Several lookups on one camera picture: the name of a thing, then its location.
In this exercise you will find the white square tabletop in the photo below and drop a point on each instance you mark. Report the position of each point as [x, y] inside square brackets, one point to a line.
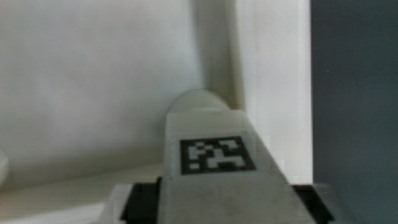
[102, 58]

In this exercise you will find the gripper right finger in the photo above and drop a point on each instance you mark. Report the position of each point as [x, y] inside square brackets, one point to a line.
[314, 203]

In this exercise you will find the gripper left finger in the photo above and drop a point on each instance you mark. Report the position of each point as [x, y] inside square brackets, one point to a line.
[141, 208]

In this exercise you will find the white leg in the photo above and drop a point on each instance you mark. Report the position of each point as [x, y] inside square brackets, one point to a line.
[225, 187]

